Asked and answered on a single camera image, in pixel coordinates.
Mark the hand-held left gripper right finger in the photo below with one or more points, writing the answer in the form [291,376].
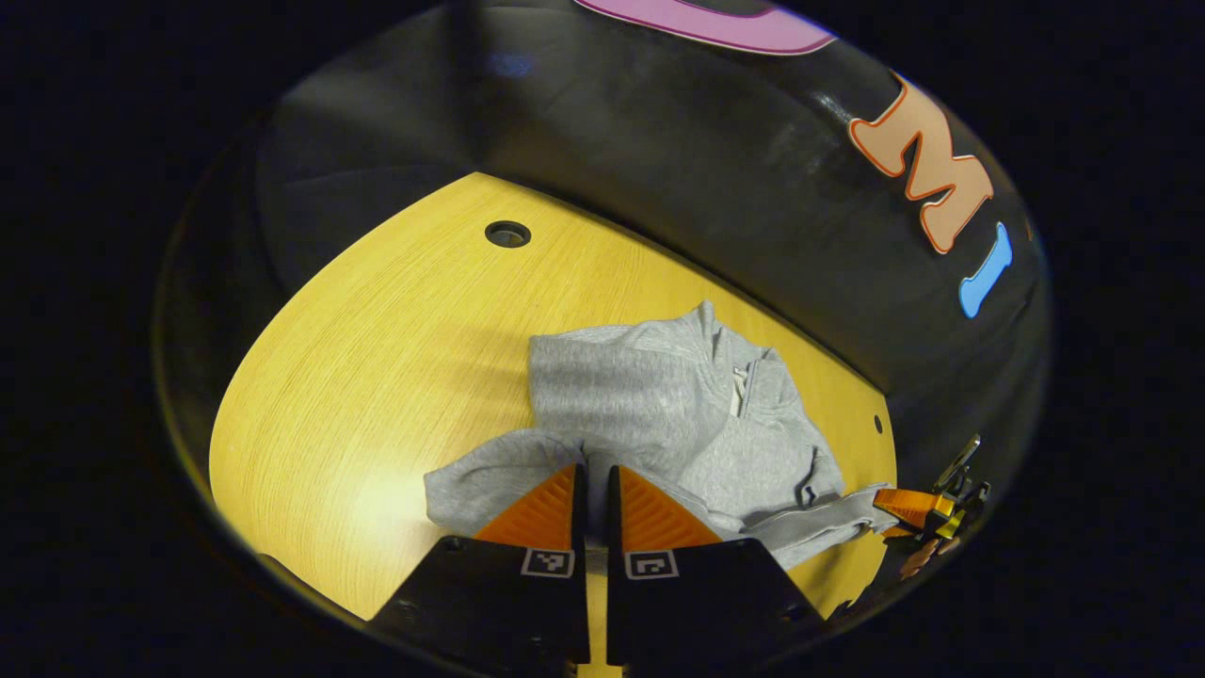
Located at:
[678,603]

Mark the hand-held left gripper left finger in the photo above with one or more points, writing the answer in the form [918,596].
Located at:
[537,603]

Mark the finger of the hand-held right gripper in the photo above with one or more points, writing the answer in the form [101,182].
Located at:
[913,508]

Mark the grey zip sweatshirt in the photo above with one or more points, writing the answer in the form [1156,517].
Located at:
[640,395]

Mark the black backdrop cloth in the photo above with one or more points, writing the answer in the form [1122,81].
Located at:
[659,141]

